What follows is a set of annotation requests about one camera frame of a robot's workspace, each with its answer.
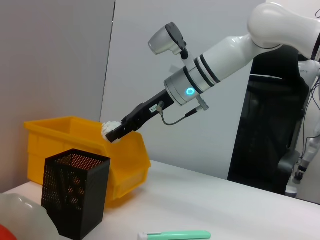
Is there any translucent green wavy fruit plate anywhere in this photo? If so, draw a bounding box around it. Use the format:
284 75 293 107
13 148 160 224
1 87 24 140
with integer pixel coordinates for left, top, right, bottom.
0 192 60 240

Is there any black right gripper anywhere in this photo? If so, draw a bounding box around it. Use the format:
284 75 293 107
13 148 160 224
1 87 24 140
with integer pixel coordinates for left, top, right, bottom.
106 88 176 144

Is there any white partition board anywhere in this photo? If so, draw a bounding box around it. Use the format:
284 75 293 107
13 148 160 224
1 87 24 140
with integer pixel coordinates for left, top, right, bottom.
99 0 266 181

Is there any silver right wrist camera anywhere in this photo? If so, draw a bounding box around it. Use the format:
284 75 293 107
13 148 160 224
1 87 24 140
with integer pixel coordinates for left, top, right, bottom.
147 21 190 60

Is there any grey right gripper cable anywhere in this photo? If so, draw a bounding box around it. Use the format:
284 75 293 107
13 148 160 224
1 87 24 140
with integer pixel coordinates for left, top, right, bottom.
157 99 210 126

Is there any white paper ball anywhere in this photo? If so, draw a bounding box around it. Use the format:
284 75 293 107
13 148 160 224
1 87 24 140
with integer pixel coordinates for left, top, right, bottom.
100 120 124 144

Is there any yellow plastic storage bin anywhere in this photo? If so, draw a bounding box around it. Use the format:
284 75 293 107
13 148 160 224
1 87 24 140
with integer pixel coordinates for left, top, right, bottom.
24 115 152 209

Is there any black mesh pen holder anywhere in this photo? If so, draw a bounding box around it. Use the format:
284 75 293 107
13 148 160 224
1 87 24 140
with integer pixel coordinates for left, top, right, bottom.
41 148 112 239

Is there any black office chair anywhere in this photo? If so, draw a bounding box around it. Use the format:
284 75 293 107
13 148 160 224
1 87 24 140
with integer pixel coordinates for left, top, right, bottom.
226 46 311 196

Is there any mint green pen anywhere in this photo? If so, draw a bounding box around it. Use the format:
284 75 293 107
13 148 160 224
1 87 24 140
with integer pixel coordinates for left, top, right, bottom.
137 229 212 240

